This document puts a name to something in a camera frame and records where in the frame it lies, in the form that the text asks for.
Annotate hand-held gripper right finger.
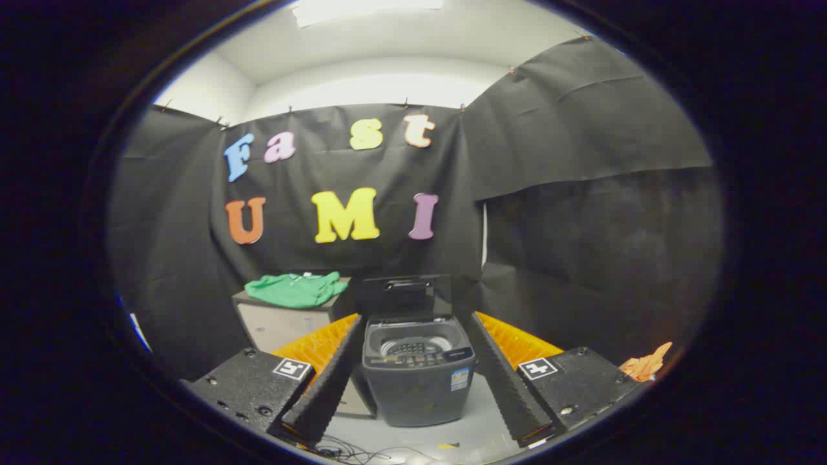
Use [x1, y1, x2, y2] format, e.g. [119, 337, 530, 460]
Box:
[462, 311, 650, 448]

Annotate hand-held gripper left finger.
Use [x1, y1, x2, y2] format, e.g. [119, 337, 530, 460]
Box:
[184, 313, 366, 448]

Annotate dark grey washing machine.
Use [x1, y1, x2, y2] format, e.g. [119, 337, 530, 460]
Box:
[362, 315, 477, 428]

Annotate green shirt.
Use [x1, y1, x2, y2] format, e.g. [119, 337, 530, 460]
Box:
[244, 272, 350, 309]

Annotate black washing machine lid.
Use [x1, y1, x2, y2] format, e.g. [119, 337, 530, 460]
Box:
[359, 274, 453, 320]

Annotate grey cabinet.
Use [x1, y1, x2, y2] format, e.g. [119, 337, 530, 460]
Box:
[233, 278, 377, 418]

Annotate orange cloth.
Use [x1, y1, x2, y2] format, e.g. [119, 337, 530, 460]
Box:
[619, 342, 673, 382]

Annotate black backdrop cloth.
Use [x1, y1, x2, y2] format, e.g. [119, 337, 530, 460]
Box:
[107, 36, 724, 382]

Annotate ceiling light panel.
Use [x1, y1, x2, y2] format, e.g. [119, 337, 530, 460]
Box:
[291, 0, 446, 28]

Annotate black floor cables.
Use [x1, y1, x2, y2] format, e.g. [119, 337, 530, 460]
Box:
[310, 436, 440, 464]

